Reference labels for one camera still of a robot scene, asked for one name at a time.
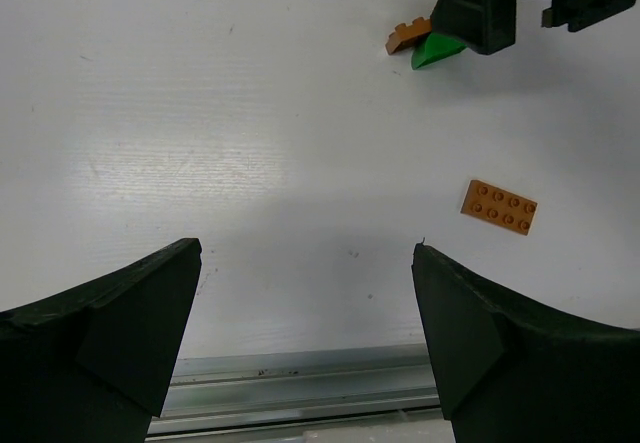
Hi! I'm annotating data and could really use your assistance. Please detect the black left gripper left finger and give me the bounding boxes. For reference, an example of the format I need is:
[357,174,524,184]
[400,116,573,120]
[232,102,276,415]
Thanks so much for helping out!
[1,238,202,442]

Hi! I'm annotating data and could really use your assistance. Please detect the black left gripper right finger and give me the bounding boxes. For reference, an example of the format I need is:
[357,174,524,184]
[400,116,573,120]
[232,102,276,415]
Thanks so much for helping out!
[412,244,639,442]

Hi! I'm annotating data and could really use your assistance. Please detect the green curved lego brick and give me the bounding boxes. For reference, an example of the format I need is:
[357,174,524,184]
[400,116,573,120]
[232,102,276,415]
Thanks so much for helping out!
[411,33,466,70]

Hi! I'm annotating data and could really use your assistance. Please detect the brown lego plate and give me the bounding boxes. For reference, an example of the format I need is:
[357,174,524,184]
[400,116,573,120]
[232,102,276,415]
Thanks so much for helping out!
[385,17,432,55]

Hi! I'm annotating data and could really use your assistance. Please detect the orange-brown lego plate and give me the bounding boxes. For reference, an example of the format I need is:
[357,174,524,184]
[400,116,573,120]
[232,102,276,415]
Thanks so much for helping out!
[461,179,537,235]

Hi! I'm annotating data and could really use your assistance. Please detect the aluminium table edge rail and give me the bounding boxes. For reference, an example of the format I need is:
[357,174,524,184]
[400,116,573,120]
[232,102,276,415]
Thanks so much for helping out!
[147,344,440,442]

